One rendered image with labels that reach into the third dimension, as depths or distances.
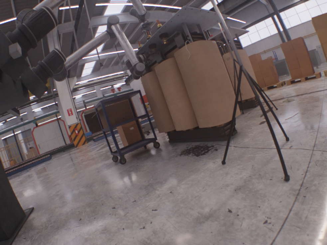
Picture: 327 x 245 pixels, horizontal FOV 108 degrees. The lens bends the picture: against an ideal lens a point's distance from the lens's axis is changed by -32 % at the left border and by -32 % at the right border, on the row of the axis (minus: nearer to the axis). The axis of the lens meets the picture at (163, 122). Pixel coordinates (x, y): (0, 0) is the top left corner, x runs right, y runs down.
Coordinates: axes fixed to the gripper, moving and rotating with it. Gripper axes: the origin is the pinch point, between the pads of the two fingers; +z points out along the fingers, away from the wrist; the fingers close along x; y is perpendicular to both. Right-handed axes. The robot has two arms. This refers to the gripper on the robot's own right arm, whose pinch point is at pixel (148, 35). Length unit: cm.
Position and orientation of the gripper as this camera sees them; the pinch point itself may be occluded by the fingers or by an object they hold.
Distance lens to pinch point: 234.5
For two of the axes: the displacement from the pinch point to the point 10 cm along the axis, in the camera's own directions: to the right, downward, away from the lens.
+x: -7.4, 3.1, -5.9
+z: 3.3, 9.4, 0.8
